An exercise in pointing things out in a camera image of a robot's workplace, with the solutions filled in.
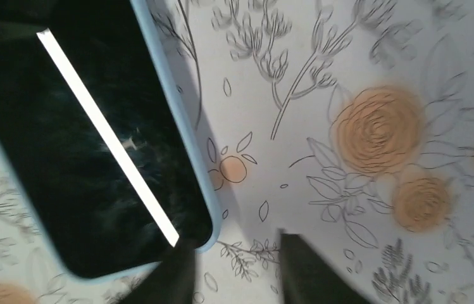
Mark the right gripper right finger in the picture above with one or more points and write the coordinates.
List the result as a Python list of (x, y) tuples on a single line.
[(306, 278)]

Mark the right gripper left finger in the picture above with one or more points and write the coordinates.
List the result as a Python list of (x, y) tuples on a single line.
[(171, 282)]

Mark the floral patterned table mat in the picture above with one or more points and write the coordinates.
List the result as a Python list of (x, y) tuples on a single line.
[(350, 123)]

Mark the phone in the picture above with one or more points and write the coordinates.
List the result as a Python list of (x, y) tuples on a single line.
[(97, 138)]

